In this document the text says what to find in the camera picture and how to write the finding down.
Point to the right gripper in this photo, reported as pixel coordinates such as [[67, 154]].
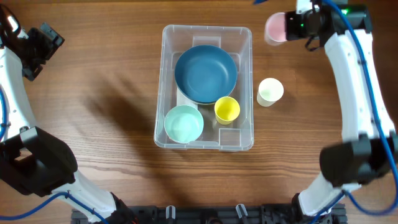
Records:
[[291, 33]]

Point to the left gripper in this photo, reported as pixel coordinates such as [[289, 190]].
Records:
[[30, 70]]

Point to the pink cup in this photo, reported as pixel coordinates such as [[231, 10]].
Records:
[[275, 31]]

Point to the cream cup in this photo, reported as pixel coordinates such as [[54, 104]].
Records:
[[270, 90]]

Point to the dark blue bowl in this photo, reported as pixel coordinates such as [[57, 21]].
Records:
[[205, 73]]

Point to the yellow cup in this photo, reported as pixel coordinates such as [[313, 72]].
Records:
[[227, 109]]

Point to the mint green small bowl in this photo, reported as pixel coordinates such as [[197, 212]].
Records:
[[184, 124]]

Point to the cream large bowl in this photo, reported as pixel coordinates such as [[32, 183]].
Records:
[[204, 102]]

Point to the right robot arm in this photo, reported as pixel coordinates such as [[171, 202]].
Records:
[[369, 147]]

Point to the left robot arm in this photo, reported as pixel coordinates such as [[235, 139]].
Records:
[[32, 160]]

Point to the clear plastic storage container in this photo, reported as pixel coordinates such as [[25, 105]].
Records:
[[237, 41]]

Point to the white label in container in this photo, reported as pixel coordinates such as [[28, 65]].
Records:
[[181, 99]]

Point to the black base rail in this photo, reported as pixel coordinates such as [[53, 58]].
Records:
[[264, 214]]

